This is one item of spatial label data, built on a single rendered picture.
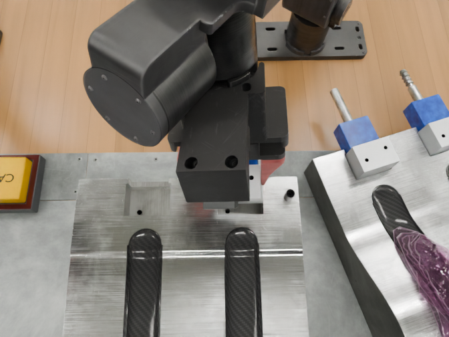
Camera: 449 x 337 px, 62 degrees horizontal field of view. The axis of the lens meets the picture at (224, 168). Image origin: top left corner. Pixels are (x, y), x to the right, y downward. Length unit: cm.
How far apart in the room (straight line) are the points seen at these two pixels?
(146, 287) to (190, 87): 27
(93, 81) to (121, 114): 2
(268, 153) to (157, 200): 19
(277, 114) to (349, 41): 37
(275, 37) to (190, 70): 44
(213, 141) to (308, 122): 37
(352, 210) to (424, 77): 29
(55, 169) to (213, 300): 31
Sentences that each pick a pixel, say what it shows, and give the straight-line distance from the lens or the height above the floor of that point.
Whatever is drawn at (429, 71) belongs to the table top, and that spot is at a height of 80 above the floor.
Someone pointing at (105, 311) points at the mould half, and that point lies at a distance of 45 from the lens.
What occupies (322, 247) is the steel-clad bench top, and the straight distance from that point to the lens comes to 54.
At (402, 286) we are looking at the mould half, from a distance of 47.
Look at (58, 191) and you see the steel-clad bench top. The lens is 58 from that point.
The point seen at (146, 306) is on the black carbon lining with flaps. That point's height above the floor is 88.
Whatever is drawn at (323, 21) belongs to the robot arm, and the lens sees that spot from 55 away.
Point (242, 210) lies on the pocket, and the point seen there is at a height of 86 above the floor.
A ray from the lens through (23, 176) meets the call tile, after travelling 57.
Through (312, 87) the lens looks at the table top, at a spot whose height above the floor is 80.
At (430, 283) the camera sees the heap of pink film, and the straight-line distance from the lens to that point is 46.
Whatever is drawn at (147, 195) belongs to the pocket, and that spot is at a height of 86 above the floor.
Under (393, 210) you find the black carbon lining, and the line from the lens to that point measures 53.
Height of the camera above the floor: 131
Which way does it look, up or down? 70 degrees down
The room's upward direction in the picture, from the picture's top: 2 degrees clockwise
